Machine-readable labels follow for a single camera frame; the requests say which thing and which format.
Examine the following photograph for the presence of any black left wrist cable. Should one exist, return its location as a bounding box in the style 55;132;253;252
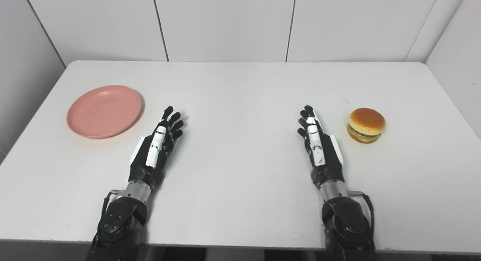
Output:
98;190;125;231

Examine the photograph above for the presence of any pink round plate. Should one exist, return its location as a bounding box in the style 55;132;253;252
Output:
67;85;142;139

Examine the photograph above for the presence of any toy hamburger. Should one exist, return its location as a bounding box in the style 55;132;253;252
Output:
346;108;386;144

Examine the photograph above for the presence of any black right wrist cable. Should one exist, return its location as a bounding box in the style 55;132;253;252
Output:
348;191;377;252

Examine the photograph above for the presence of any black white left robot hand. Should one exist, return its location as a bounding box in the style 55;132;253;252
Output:
129;106;185;189

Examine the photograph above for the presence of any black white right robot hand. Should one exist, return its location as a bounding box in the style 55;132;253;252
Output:
297;105;345;189

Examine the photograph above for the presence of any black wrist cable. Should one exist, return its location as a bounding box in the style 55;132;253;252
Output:
348;191;377;252
98;190;125;231

